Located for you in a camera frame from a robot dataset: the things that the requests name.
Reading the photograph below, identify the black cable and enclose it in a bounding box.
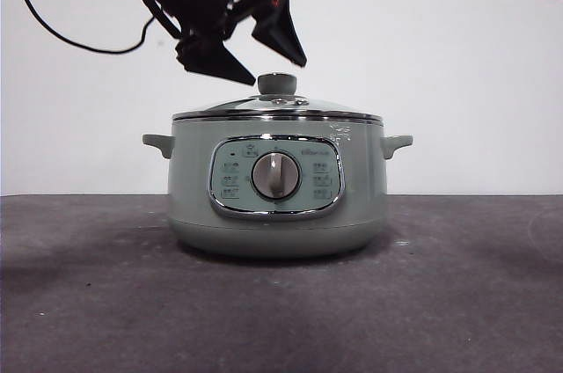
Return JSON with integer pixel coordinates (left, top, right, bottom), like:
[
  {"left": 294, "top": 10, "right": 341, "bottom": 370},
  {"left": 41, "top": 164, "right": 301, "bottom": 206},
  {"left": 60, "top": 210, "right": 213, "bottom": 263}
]
[{"left": 8, "top": 0, "right": 156, "bottom": 55}]

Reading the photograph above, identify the glass lid with green knob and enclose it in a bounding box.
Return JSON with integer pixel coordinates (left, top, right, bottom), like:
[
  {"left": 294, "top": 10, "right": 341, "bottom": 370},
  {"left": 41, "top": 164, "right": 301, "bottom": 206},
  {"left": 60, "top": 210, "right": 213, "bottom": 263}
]
[{"left": 172, "top": 73, "right": 384, "bottom": 123}]

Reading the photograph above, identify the pale green electric pot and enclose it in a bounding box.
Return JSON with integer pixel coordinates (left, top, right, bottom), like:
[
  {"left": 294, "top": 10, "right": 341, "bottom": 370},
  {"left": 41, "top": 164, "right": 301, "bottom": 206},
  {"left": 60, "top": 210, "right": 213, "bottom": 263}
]
[{"left": 141, "top": 115, "right": 414, "bottom": 260}]

